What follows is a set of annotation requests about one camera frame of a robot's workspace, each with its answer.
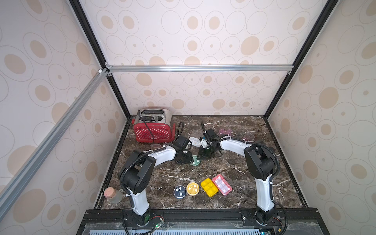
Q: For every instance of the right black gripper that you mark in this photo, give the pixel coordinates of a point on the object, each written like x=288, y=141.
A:
x=206, y=150

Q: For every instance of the orange square pillbox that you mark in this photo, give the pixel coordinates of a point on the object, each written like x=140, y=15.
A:
x=155, y=146

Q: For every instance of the pink capped clear bottle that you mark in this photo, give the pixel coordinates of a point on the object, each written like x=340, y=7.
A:
x=113, y=195

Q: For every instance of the green round pillbox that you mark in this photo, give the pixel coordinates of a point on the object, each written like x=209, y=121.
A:
x=196, y=161

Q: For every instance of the aluminium frame rail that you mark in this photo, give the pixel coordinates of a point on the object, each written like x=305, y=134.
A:
x=31, y=166
x=201, y=68

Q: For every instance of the magenta pillbox clear lid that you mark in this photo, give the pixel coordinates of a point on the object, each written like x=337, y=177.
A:
x=248, y=136

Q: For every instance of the white pillbox rear clear lid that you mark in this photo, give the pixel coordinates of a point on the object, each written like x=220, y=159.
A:
x=195, y=137

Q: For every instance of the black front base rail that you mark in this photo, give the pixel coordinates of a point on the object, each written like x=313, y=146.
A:
x=304, y=221

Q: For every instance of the yellow lidded rectangular pillbox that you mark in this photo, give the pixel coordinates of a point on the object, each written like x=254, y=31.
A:
x=209, y=187

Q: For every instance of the rear aluminium frame rail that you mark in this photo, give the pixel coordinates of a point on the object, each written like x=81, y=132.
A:
x=201, y=68

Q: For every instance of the red rectangular pillbox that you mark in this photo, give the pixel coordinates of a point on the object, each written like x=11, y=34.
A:
x=222, y=185

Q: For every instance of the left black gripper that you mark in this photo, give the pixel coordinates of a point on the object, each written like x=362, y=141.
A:
x=189, y=159

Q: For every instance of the left aluminium frame rail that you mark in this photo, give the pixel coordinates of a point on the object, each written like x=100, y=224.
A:
x=31, y=166

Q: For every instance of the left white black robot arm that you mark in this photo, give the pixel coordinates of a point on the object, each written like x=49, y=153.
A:
x=135, y=174

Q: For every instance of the yellow round pillbox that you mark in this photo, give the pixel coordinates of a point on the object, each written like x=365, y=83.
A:
x=192, y=188

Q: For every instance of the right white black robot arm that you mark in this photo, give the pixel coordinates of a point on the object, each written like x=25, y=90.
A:
x=261, y=161

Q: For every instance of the dark blue round pillbox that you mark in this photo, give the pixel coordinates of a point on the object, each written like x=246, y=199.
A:
x=179, y=192

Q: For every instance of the magenta pillbox rear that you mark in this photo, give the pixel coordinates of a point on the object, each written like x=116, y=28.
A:
x=226, y=132

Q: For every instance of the red and silver toaster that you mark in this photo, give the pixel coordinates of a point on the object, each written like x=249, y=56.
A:
x=153, y=125

